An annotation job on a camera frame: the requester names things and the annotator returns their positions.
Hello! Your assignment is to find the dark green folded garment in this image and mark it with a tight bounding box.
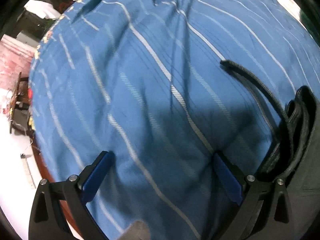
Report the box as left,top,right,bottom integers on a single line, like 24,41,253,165
299,10,318,39

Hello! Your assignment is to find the black leather jacket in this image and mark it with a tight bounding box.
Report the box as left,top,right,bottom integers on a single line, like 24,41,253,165
219,60,319,239

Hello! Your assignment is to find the blue striped plaid bed sheet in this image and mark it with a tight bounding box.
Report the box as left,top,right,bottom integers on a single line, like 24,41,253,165
29,0,319,239

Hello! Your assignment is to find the pink floral curtain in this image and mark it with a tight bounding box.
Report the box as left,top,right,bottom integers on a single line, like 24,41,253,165
0,34,35,90

